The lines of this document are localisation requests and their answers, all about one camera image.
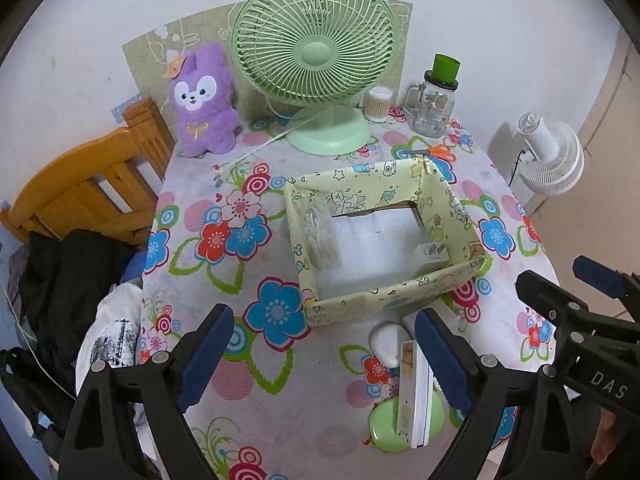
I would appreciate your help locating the white earbud case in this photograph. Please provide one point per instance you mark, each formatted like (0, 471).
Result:
(387, 342)

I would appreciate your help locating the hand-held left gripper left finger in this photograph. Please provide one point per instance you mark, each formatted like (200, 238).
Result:
(205, 355)

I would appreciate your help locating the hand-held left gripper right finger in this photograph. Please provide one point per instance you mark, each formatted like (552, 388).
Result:
(445, 360)

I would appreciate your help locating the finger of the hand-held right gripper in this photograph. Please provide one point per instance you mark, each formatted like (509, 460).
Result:
(600, 272)
(550, 295)

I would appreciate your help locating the cotton swab jar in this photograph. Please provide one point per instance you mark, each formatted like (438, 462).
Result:
(377, 105)

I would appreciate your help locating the green oval case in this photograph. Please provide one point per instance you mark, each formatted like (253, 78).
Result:
(385, 425)

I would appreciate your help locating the wooden chair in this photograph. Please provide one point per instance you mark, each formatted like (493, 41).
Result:
(85, 185)

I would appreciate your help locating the glass mug with green lid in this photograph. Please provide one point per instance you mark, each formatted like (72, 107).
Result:
(435, 105)

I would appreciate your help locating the dark clothing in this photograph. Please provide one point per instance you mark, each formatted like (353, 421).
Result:
(65, 280)

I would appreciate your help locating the blue tape strip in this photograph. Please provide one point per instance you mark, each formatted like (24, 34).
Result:
(122, 107)

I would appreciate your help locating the beige printed wall poster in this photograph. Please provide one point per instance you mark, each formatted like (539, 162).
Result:
(145, 60)

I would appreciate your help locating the white floor fan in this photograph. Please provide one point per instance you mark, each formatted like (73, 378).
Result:
(550, 155)

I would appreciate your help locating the floral tablecloth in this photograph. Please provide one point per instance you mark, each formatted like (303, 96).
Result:
(280, 400)

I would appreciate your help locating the yellow printed storage box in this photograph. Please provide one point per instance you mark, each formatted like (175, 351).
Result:
(390, 300)

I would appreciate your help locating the clear cotton swab pack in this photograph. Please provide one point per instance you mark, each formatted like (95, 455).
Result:
(320, 235)

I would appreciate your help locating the orange scissors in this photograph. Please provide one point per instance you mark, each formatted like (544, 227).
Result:
(435, 152)

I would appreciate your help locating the small paper tag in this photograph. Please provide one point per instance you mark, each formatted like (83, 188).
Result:
(432, 251)

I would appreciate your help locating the white printed cloth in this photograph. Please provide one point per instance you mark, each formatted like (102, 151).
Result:
(110, 330)

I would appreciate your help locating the green desk fan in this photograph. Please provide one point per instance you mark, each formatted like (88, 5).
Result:
(315, 55)

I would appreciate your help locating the purple plush toy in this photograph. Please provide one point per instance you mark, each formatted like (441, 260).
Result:
(202, 105)

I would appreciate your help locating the person's right hand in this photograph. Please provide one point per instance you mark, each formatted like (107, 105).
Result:
(611, 437)

